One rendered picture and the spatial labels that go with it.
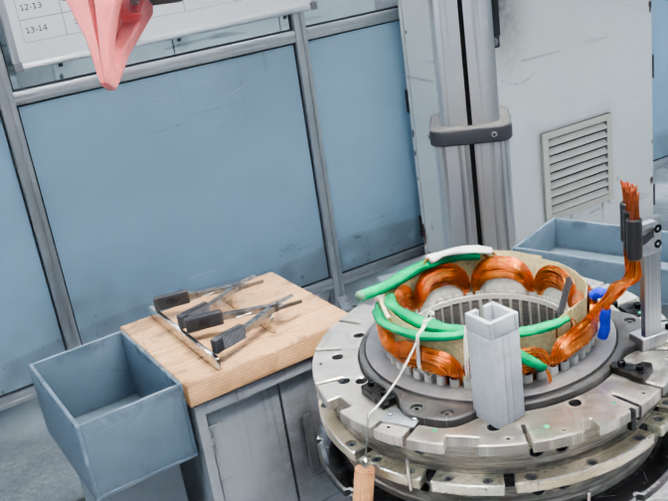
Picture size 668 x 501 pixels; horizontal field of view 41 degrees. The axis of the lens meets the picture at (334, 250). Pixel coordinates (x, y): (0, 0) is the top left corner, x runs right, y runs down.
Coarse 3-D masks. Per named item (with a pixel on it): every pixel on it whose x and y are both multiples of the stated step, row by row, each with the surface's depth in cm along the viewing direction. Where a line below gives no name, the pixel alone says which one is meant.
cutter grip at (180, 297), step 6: (168, 294) 102; (174, 294) 102; (180, 294) 102; (186, 294) 102; (156, 300) 101; (162, 300) 101; (168, 300) 102; (174, 300) 102; (180, 300) 102; (186, 300) 102; (156, 306) 101; (162, 306) 102; (168, 306) 102; (174, 306) 102
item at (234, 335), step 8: (232, 328) 91; (240, 328) 91; (216, 336) 90; (224, 336) 90; (232, 336) 91; (240, 336) 92; (216, 344) 89; (224, 344) 90; (232, 344) 91; (216, 352) 90
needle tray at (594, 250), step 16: (544, 224) 114; (560, 224) 115; (576, 224) 114; (592, 224) 112; (608, 224) 111; (528, 240) 110; (544, 240) 114; (560, 240) 116; (576, 240) 114; (592, 240) 113; (608, 240) 112; (544, 256) 106; (560, 256) 105; (576, 256) 103; (592, 256) 112; (608, 256) 112; (592, 272) 103; (608, 272) 101
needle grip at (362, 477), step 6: (360, 468) 72; (372, 468) 72; (354, 474) 72; (360, 474) 71; (366, 474) 71; (372, 474) 71; (354, 480) 72; (360, 480) 71; (366, 480) 71; (372, 480) 71; (354, 486) 72; (360, 486) 71; (366, 486) 71; (372, 486) 72; (354, 492) 72; (360, 492) 71; (366, 492) 71; (372, 492) 72; (354, 498) 72; (360, 498) 72; (366, 498) 72; (372, 498) 72
